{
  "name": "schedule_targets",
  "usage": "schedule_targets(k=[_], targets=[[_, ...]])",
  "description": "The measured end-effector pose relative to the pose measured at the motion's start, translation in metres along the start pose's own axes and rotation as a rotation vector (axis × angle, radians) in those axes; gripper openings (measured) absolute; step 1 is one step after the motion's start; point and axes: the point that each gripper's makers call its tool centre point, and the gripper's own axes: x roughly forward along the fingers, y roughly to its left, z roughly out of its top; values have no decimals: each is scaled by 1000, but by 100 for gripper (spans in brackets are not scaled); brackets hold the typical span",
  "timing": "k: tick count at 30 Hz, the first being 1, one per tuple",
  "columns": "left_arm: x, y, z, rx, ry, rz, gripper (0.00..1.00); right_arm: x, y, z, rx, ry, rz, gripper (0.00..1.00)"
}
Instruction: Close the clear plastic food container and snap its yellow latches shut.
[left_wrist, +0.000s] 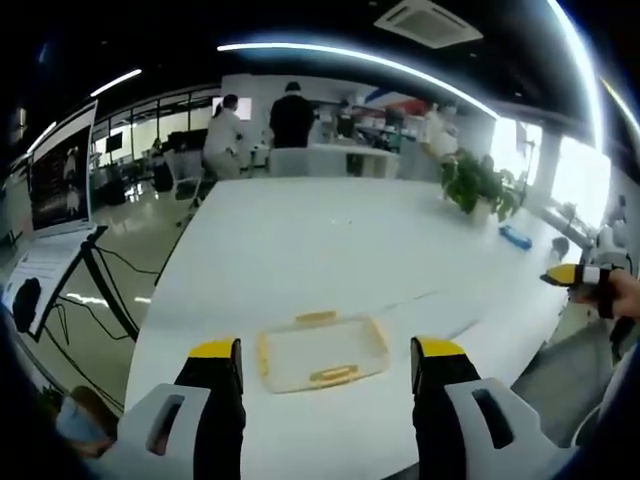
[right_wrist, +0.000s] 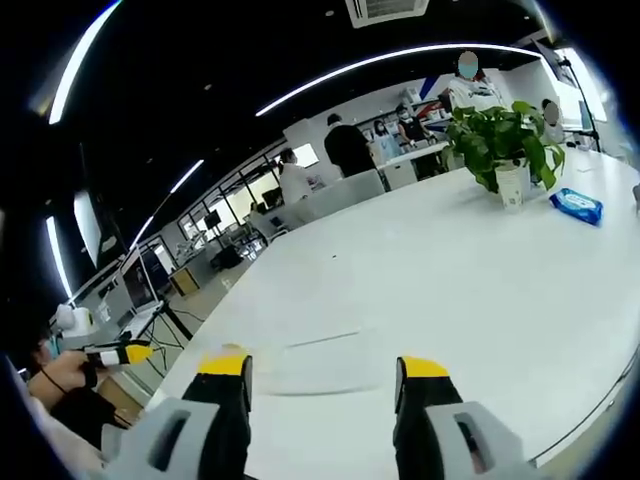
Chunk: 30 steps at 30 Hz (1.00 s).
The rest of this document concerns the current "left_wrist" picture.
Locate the ceiling air conditioner vent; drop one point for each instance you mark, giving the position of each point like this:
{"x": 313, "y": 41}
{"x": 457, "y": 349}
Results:
{"x": 427, "y": 21}

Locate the long ceiling light strip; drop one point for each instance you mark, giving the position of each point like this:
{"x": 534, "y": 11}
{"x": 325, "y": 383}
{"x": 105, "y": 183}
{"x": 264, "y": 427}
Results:
{"x": 350, "y": 57}

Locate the clear plastic tray yellow clips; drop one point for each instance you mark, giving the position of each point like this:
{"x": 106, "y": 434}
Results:
{"x": 325, "y": 357}

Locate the printed paper sheet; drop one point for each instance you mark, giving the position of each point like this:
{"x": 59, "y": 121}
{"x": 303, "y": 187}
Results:
{"x": 45, "y": 260}

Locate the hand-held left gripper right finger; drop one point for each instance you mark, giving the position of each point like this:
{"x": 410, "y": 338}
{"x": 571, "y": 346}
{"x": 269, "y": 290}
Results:
{"x": 440, "y": 430}

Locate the short ceiling light strip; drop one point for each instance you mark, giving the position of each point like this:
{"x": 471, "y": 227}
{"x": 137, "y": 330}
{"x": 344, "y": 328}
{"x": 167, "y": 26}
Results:
{"x": 116, "y": 82}

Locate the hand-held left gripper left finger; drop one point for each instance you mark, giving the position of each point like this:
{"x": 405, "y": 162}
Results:
{"x": 210, "y": 430}

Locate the wall screen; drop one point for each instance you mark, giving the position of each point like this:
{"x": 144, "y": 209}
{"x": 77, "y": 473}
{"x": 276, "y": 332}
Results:
{"x": 244, "y": 108}

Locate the person's right hand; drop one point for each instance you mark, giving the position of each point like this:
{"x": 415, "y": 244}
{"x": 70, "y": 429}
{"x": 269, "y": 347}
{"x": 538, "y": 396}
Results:
{"x": 630, "y": 297}

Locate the office chair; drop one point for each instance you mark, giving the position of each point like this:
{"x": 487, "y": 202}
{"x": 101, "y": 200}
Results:
{"x": 184, "y": 175}

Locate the white counter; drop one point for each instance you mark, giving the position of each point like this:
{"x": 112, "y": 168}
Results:
{"x": 332, "y": 160}

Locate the black computer mouse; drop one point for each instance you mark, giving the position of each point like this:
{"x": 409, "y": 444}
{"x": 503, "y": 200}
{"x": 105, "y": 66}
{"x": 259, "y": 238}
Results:
{"x": 27, "y": 302}

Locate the blue flat object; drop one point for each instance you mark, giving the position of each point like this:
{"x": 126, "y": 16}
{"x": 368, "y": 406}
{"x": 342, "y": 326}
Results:
{"x": 516, "y": 237}

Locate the white device on table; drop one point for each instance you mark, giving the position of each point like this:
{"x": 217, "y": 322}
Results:
{"x": 611, "y": 240}

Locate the open laptop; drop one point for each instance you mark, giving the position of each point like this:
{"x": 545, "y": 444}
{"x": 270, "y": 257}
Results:
{"x": 62, "y": 175}

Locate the potted green plant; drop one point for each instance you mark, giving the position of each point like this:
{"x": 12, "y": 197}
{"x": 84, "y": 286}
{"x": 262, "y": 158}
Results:
{"x": 472, "y": 182}

